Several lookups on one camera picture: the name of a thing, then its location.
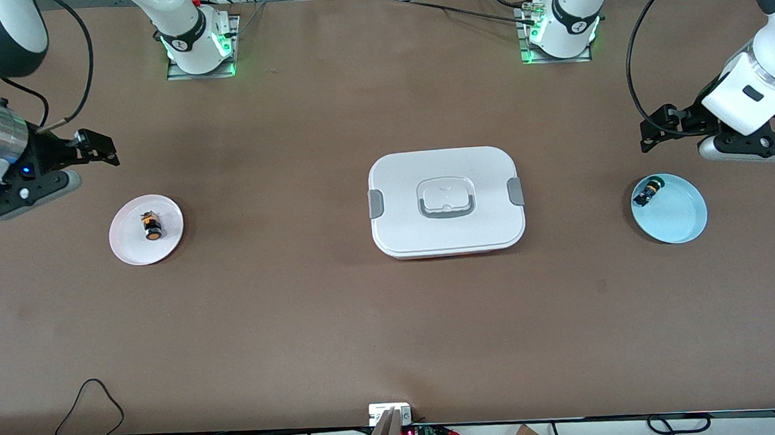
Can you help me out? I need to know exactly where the orange push button switch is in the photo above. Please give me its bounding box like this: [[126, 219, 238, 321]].
[[141, 209, 165, 244]]

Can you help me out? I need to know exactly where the pink box with white lid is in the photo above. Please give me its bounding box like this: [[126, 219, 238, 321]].
[[365, 144, 529, 262]]

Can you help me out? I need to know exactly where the small blue black object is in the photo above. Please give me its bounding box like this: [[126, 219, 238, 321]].
[[632, 175, 670, 209]]

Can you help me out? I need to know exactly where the light blue round plate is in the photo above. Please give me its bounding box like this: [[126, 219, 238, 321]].
[[629, 171, 710, 248]]

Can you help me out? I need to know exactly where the pink round plate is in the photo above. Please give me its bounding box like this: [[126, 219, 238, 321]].
[[106, 193, 187, 268]]

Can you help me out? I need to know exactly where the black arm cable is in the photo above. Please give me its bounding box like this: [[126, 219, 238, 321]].
[[622, 0, 717, 143], [0, 0, 99, 134]]

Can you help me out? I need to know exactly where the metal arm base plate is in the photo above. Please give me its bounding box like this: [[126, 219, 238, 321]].
[[162, 15, 244, 82], [514, 0, 592, 67]]

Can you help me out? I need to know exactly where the thin black looped cable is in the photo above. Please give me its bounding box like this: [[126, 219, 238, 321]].
[[51, 377, 127, 435]]

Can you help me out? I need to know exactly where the black base power cable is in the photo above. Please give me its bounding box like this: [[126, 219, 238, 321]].
[[406, 0, 541, 35]]

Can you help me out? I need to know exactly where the light grey post bracket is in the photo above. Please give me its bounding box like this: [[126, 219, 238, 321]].
[[368, 401, 413, 427]]

